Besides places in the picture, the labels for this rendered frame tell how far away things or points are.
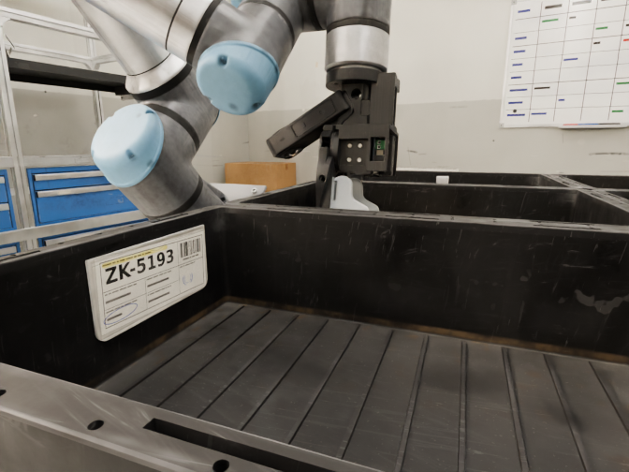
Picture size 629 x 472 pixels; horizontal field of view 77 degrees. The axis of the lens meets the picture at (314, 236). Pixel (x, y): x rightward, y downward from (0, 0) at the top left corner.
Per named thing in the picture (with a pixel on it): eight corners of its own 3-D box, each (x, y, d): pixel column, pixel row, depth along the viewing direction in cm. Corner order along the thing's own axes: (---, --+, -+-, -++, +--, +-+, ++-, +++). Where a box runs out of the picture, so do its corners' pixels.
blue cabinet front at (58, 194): (44, 285, 194) (25, 168, 181) (166, 251, 254) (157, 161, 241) (48, 286, 192) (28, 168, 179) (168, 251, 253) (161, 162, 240)
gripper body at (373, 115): (385, 177, 44) (392, 63, 42) (312, 175, 47) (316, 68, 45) (396, 181, 51) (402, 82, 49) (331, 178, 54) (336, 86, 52)
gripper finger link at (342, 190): (362, 256, 44) (370, 173, 44) (312, 251, 46) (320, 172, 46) (368, 258, 47) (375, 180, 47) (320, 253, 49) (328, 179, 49)
